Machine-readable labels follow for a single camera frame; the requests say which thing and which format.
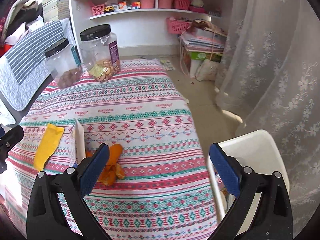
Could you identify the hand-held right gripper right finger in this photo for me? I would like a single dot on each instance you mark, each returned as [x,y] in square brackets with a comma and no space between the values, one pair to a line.
[225,172]

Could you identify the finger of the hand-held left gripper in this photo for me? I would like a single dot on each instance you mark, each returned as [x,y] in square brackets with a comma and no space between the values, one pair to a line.
[11,137]

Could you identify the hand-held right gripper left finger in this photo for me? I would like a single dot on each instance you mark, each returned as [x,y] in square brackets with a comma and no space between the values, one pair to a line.
[93,170]

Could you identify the orange peel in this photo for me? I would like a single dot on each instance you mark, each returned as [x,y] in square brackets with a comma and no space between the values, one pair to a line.
[115,155]

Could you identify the white plastic bin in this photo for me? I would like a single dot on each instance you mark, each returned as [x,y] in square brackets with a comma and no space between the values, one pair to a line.
[260,150]

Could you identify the white floral paper box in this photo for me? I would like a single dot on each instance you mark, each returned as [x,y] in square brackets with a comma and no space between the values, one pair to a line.
[81,142]

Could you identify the yellow wrapper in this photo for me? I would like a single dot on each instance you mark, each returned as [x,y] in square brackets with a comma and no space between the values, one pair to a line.
[48,145]

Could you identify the dark grey sofa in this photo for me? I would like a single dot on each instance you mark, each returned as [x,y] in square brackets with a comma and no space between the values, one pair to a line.
[37,93]

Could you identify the grey striped quilted sofa cover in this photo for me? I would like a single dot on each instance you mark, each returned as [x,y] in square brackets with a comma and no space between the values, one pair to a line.
[25,62]

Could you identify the patterned pink green tablecloth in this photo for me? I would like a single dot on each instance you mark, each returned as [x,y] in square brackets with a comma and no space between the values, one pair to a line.
[140,105]

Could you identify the clear jar with brown nuts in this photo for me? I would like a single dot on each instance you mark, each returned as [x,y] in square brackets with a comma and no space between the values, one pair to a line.
[62,62]

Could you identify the cream cloth bag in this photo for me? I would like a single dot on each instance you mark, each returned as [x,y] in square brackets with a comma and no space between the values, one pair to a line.
[207,70]

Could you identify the white garment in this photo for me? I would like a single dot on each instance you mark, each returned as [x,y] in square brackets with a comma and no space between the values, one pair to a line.
[17,33]

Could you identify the white floral lace curtain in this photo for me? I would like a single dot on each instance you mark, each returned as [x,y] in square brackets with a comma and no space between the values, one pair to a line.
[275,67]

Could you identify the clear jar with cookies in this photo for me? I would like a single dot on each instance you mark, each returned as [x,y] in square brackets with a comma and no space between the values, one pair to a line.
[100,52]

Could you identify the green white cardboard box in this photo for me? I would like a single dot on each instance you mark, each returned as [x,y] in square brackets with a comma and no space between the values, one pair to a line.
[205,56]

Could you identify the pile of clothes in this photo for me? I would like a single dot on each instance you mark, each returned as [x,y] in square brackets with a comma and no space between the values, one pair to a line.
[5,17]

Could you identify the checkered sticker sheet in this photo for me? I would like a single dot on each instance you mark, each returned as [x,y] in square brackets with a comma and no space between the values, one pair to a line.
[167,64]

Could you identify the black garment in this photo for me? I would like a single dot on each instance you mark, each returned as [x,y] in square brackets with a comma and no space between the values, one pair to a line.
[28,15]

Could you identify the beige fleece garment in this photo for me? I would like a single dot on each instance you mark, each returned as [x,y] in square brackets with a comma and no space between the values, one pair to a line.
[18,5]

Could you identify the stack of papers and folders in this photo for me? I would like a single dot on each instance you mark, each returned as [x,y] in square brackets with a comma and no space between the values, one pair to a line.
[202,41]

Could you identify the stack of books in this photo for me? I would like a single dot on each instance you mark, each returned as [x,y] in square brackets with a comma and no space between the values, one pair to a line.
[52,7]

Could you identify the white shelf unit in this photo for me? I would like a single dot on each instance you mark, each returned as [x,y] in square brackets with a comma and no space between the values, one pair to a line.
[75,10]

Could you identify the large pink plastic basket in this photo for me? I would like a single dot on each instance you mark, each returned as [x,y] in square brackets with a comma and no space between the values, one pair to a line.
[177,26]

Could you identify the small pink lattice basket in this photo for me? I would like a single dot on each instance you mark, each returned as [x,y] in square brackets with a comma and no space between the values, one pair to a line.
[98,10]

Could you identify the yellow toy car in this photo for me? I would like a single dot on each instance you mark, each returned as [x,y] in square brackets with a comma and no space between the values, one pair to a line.
[108,9]

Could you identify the colourful puzzle cube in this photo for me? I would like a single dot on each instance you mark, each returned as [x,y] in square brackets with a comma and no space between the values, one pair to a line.
[136,5]
[122,5]

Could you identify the white plush toy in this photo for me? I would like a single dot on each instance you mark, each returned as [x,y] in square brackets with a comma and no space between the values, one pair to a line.
[197,0]

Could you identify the pink pen holder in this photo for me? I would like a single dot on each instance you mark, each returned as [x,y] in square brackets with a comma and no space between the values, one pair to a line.
[147,1]

